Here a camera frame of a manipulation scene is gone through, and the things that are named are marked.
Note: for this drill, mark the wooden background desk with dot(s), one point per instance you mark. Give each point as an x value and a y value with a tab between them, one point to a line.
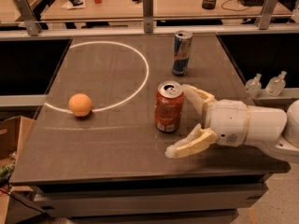
110	10

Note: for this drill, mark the cardboard box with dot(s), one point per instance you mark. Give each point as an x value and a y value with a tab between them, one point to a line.
14	133

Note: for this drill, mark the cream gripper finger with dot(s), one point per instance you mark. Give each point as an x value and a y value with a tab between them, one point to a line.
199	98
196	141

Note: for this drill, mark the clear sanitizer bottle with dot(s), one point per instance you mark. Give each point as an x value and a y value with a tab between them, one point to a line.
253	86
276	84

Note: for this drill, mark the right metal rail bracket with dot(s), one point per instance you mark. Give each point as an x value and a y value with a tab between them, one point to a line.
263	20

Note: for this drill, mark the metal rail bracket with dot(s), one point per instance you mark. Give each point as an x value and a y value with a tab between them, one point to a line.
263	20
148	16
32	26

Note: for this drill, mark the grey table drawer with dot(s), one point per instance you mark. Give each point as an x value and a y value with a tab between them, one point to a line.
150	201

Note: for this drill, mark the left metal rail bracket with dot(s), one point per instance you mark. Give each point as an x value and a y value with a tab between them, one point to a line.
32	26

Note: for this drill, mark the black mesh pen cup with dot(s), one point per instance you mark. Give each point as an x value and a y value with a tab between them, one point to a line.
209	4

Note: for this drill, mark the middle metal rail bracket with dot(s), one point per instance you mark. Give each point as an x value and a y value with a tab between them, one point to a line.
148	16

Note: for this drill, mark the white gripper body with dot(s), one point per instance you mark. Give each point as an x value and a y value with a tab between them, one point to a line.
226	121

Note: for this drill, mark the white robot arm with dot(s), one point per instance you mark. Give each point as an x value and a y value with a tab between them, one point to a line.
270	130

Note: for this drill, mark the blue silver energy drink can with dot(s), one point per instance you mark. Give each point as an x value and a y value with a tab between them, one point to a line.
182	50

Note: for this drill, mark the red coke can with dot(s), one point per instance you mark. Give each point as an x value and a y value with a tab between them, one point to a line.
169	100

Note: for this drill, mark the orange fruit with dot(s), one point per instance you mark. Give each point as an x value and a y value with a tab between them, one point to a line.
80	104

